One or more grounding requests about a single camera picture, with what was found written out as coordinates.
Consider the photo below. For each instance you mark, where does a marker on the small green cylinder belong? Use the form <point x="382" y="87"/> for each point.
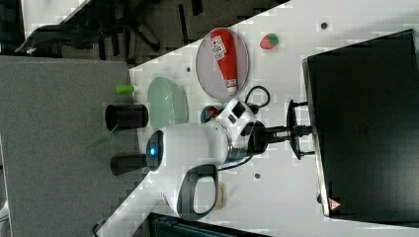
<point x="124" y="89"/>

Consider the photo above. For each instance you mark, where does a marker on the black toaster oven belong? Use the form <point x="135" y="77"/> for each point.
<point x="362" y="101"/>

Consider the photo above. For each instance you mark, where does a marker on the red plush ketchup bottle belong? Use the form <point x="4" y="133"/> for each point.
<point x="223" y="50"/>

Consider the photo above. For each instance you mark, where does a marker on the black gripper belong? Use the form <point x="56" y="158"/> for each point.
<point x="262" y="136"/>

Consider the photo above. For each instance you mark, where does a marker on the blue small bowl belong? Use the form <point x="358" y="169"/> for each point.
<point x="205" y="114"/>

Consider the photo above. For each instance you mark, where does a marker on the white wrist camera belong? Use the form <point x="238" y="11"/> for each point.
<point x="238" y="113"/>

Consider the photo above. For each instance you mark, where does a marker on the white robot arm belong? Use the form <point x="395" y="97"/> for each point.
<point x="183" y="161"/>

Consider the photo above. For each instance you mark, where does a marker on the grey round plate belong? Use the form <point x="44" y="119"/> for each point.
<point x="208" y="73"/>

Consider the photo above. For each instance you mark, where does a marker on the black cylinder post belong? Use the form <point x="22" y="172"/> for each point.
<point x="125" y="117"/>
<point x="124" y="164"/>

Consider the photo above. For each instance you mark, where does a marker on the red toy strawberry in bowl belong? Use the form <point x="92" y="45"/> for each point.
<point x="214" y="112"/>

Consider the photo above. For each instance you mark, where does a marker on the toy peeled banana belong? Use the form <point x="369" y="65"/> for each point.
<point x="219" y="200"/>

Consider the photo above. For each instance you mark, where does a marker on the black office chair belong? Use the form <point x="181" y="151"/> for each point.
<point x="98" y="20"/>

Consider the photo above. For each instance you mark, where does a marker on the red toy strawberry on table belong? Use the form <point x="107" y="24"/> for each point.
<point x="269" y="41"/>

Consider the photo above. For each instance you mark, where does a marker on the pale green colander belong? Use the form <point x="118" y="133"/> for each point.
<point x="168" y="103"/>

